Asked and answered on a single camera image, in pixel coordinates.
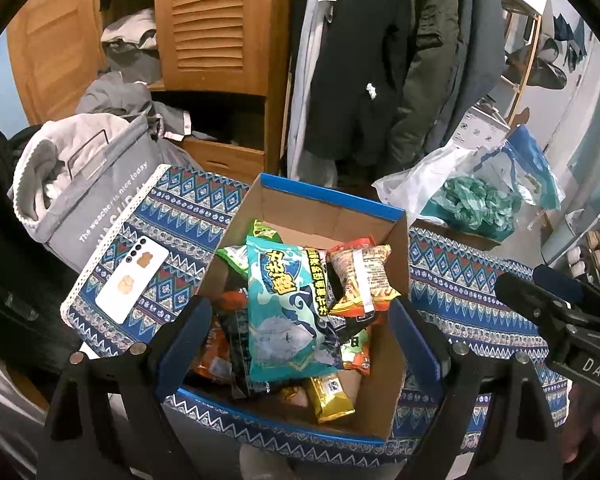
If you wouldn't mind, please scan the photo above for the white patterned box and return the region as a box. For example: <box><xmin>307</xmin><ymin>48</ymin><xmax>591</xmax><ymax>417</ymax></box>
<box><xmin>452</xmin><ymin>100</ymin><xmax>511</xmax><ymax>151</ymax></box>

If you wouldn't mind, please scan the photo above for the shoe rack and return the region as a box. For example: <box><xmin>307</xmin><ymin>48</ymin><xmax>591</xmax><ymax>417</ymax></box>
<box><xmin>540</xmin><ymin>205</ymin><xmax>600</xmax><ymax>286</ymax></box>

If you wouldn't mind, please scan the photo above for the orange crinkled snack packet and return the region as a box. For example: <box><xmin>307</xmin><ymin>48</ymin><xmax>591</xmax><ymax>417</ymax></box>
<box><xmin>327</xmin><ymin>242</ymin><xmax>401</xmax><ymax>318</ymax></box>

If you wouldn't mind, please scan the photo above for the long gold snack packet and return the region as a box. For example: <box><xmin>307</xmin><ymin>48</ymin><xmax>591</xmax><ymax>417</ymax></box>
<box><xmin>280</xmin><ymin>374</ymin><xmax>357</xmax><ymax>425</ymax></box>

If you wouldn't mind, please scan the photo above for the white plastic bag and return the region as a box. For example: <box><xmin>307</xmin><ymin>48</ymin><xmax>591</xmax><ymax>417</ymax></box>
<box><xmin>372</xmin><ymin>145</ymin><xmax>511</xmax><ymax>223</ymax></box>

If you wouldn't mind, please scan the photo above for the olive hanging coat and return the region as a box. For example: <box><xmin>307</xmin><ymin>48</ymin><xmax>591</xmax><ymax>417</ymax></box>
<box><xmin>385</xmin><ymin>0</ymin><xmax>461</xmax><ymax>176</ymax></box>

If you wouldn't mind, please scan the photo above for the light blue bin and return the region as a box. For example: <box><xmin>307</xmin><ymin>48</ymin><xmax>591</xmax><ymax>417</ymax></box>
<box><xmin>542</xmin><ymin>210</ymin><xmax>588</xmax><ymax>266</ymax></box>

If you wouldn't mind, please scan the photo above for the grey garment pile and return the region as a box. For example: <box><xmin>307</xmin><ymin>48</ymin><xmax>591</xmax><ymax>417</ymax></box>
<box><xmin>75</xmin><ymin>70</ymin><xmax>206</xmax><ymax>171</ymax></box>

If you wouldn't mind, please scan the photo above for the navy hanging coat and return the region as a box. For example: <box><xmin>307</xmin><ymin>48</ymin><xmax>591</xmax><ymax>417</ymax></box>
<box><xmin>437</xmin><ymin>0</ymin><xmax>506</xmax><ymax>141</ymax></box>

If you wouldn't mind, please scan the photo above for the person's right hand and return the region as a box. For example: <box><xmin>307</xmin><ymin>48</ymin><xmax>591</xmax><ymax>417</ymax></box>
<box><xmin>562</xmin><ymin>390</ymin><xmax>600</xmax><ymax>466</ymax></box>

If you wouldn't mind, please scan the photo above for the blue cardboard box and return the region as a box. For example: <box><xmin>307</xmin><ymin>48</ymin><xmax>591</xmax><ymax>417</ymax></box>
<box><xmin>162</xmin><ymin>172</ymin><xmax>411</xmax><ymax>443</ymax></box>

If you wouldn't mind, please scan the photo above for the red snack packet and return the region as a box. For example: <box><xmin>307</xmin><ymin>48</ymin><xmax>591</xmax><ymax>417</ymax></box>
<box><xmin>190</xmin><ymin>290</ymin><xmax>251</xmax><ymax>383</ymax></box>

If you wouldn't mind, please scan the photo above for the black snack packet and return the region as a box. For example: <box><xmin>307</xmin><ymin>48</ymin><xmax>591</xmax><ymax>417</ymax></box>
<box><xmin>325</xmin><ymin>310</ymin><xmax>363</xmax><ymax>348</ymax></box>
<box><xmin>215</xmin><ymin>307</ymin><xmax>271</xmax><ymax>401</ymax></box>

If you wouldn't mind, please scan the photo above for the blue patterned tablecloth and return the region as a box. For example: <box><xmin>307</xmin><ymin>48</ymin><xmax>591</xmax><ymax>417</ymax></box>
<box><xmin>60</xmin><ymin>164</ymin><xmax>571</xmax><ymax>466</ymax></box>

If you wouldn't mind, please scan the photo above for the black bag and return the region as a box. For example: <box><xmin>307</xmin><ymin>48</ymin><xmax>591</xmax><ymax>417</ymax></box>
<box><xmin>0</xmin><ymin>120</ymin><xmax>81</xmax><ymax>361</ymax></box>

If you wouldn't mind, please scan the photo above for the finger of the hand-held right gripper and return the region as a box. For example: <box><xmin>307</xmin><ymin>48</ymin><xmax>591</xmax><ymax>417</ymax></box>
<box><xmin>495</xmin><ymin>272</ymin><xmax>581</xmax><ymax>333</ymax></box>
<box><xmin>532</xmin><ymin>264</ymin><xmax>600</xmax><ymax>321</ymax></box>

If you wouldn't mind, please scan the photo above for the bunch of teal plastic bags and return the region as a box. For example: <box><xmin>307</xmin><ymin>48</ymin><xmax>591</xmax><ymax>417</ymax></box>
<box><xmin>430</xmin><ymin>175</ymin><xmax>523</xmax><ymax>233</ymax></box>

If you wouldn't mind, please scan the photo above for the white smartphone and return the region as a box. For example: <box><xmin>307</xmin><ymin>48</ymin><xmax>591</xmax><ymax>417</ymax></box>
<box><xmin>95</xmin><ymin>235</ymin><xmax>170</xmax><ymax>325</ymax></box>

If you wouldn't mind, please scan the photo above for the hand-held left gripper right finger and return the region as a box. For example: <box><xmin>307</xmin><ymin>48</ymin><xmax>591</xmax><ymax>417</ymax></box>
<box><xmin>389</xmin><ymin>297</ymin><xmax>563</xmax><ymax>480</ymax></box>

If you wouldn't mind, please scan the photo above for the green snack packet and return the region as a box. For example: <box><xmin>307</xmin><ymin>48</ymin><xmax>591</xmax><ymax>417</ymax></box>
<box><xmin>215</xmin><ymin>220</ymin><xmax>281</xmax><ymax>281</ymax></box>

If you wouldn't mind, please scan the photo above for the grey fabric storage bag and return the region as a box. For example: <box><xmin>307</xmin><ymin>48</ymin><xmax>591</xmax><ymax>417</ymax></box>
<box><xmin>7</xmin><ymin>112</ymin><xmax>173</xmax><ymax>271</ymax></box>

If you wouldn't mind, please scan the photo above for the wooden shelf frame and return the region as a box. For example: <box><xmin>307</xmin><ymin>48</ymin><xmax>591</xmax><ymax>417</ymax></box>
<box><xmin>497</xmin><ymin>0</ymin><xmax>546</xmax><ymax>126</ymax></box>

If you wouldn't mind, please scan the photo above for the blue zip bag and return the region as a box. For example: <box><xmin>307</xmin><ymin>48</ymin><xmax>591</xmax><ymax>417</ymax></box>
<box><xmin>500</xmin><ymin>125</ymin><xmax>566</xmax><ymax>211</ymax></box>

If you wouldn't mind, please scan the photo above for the wooden louvered cabinet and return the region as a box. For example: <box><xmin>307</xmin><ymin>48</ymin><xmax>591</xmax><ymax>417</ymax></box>
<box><xmin>5</xmin><ymin>0</ymin><xmax>301</xmax><ymax>186</ymax></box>

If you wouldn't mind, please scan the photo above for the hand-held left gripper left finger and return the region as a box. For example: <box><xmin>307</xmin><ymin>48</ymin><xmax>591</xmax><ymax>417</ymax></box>
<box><xmin>42</xmin><ymin>296</ymin><xmax>212</xmax><ymax>480</ymax></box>

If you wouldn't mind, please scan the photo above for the teal snack packet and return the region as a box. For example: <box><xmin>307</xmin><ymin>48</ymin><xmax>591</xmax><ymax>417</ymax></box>
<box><xmin>245</xmin><ymin>235</ymin><xmax>343</xmax><ymax>383</ymax></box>

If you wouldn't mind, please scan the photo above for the black hanging coat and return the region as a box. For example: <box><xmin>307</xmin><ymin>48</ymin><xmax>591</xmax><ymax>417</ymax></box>
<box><xmin>300</xmin><ymin>0</ymin><xmax>421</xmax><ymax>161</ymax></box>

